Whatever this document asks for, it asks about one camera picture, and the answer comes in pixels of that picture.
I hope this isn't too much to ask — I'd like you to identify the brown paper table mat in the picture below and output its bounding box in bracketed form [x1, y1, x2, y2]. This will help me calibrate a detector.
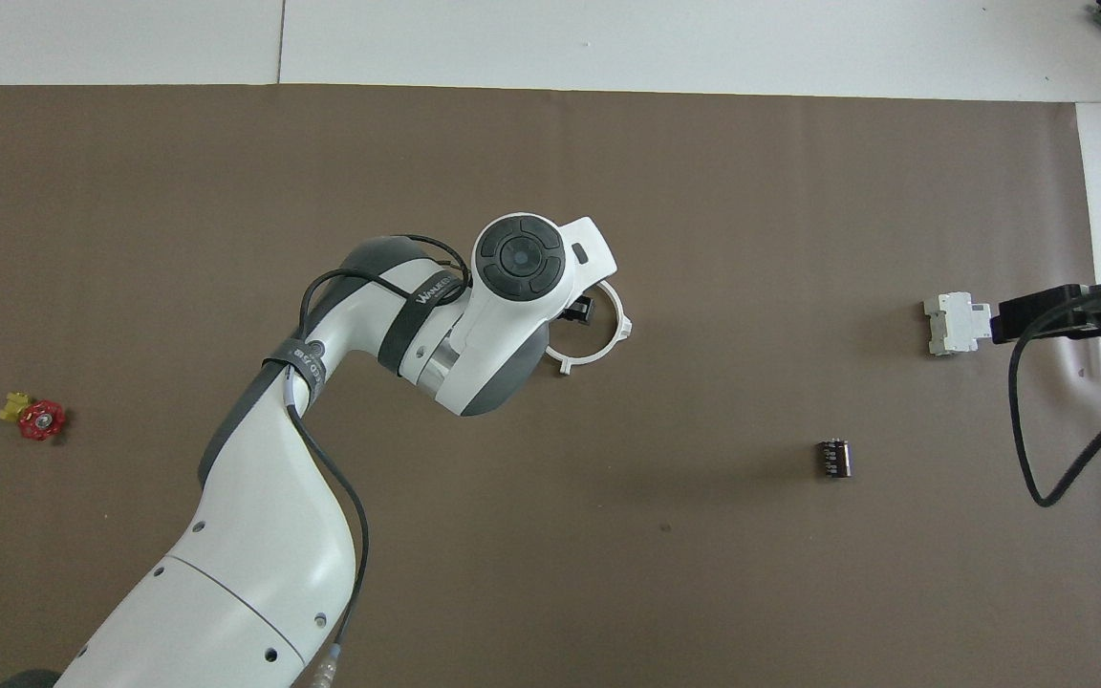
[0, 84, 1101, 688]

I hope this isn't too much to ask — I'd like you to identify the white circuit breaker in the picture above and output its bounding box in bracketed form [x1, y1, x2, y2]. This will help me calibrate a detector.
[923, 291, 994, 357]

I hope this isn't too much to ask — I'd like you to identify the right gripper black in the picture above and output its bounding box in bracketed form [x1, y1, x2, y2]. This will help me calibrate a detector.
[990, 284, 1101, 345]

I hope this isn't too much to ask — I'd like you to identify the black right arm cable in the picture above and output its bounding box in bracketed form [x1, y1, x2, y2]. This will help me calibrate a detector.
[1008, 285, 1101, 508]

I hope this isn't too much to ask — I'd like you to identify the black cylindrical capacitor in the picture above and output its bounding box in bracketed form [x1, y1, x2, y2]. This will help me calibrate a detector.
[816, 438, 853, 480]

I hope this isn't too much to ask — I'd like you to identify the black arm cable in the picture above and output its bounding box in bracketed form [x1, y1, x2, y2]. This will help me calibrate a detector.
[1008, 285, 1101, 508]
[297, 234, 472, 688]

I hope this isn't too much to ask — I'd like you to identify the red handwheel yellow valve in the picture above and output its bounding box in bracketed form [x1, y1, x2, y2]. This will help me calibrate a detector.
[0, 390, 67, 442]

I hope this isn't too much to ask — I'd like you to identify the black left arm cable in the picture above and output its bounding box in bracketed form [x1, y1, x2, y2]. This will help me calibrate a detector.
[297, 234, 472, 688]

